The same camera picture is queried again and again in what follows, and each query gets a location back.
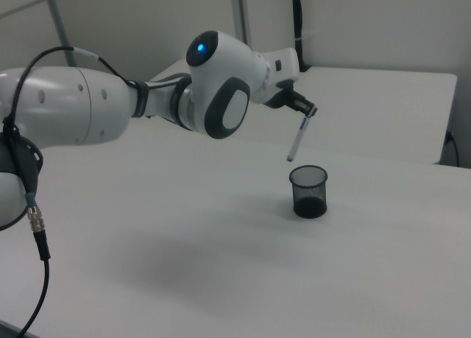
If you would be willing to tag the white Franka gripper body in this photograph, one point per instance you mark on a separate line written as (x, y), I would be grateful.
(283, 63)

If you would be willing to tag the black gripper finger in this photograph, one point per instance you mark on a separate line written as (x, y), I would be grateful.
(312, 111)
(300, 101)

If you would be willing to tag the blue capped white marker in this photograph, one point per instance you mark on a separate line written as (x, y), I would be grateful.
(297, 139)

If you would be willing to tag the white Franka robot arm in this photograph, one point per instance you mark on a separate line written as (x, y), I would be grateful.
(92, 106)

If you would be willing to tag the black mesh pen cup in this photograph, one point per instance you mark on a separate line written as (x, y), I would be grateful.
(310, 205)

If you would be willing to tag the black camera stand white band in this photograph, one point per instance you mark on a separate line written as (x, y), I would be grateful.
(299, 21)

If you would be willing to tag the grey partition post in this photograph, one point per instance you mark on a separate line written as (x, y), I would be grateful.
(241, 10)
(59, 25)

